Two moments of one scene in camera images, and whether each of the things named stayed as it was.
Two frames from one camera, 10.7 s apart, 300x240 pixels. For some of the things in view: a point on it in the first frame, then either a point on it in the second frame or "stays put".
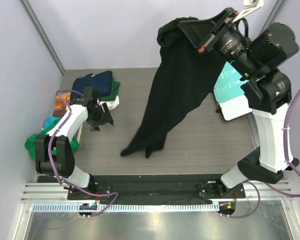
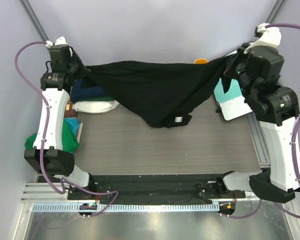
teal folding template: (228, 85) stays put
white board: (235, 108) stays put
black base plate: (155, 188) stays put
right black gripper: (204, 34) to (242, 53)
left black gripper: (105, 118) to (84, 71)
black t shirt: (183, 78) to (165, 93)
